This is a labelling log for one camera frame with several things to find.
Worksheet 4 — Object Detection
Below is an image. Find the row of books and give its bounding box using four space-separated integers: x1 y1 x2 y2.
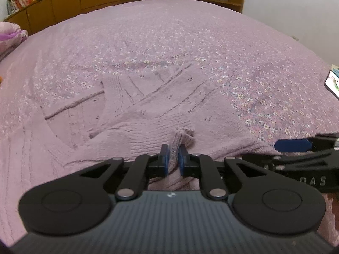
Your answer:
7 0 28 15

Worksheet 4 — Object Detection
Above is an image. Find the wooden cabinet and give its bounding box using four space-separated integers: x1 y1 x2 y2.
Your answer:
4 0 248 36

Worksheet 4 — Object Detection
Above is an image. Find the mauve knit sweater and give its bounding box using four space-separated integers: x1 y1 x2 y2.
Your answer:
0 65 277 248

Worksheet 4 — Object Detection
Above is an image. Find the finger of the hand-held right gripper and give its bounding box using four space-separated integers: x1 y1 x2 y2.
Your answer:
274 134 339 152
242 148 339 177

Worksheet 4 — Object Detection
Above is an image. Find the pink floral bedspread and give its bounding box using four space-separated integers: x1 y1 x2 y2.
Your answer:
0 0 339 246

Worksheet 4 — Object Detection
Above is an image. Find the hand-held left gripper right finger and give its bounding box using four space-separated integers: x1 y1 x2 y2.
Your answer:
178 144 268 201

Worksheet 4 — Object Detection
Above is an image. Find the pink quilt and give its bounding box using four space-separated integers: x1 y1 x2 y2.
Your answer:
0 22 28 59

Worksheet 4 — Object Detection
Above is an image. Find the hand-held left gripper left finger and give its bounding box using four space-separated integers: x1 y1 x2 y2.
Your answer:
79 144 170 200

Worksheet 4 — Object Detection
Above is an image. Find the smartphone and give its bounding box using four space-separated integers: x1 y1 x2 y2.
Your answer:
324 65 339 98

